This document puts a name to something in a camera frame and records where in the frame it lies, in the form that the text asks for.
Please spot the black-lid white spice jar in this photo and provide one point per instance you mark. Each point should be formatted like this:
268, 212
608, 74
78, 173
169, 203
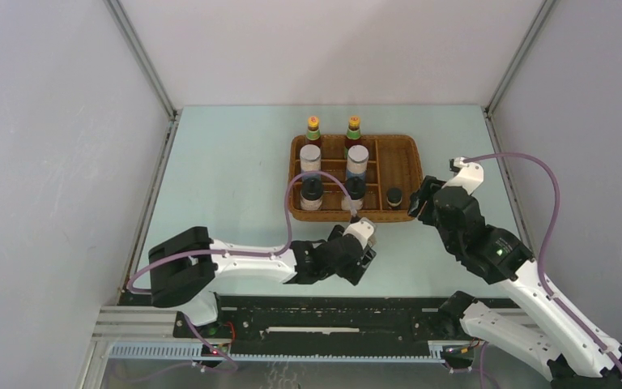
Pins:
356, 188

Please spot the black-top clear shaker bottle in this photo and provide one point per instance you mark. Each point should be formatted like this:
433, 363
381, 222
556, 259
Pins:
311, 194

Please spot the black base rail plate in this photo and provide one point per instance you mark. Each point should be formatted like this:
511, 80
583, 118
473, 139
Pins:
287, 327

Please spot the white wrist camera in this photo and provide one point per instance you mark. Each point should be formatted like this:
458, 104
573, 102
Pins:
362, 229
467, 175

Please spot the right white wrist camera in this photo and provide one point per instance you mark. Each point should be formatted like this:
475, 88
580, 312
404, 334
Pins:
467, 175

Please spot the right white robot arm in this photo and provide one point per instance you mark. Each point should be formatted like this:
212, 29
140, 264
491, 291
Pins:
569, 350

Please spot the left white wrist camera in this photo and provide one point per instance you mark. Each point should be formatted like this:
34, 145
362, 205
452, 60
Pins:
362, 229

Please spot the silver-lid salt jar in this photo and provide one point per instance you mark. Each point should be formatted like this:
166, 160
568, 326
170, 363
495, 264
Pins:
310, 161
357, 162

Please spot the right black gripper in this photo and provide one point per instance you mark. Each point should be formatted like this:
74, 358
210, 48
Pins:
418, 198

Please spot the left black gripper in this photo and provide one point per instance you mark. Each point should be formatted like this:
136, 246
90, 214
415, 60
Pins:
368, 255

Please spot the yellow-cap sauce bottle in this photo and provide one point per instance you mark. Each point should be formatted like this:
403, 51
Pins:
313, 134
353, 134

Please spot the small black pepper jar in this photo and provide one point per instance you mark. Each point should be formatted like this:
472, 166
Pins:
394, 198

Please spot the brown wicker divided basket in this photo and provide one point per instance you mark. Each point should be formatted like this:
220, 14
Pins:
394, 161

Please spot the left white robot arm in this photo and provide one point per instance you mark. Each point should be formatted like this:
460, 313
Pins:
184, 266

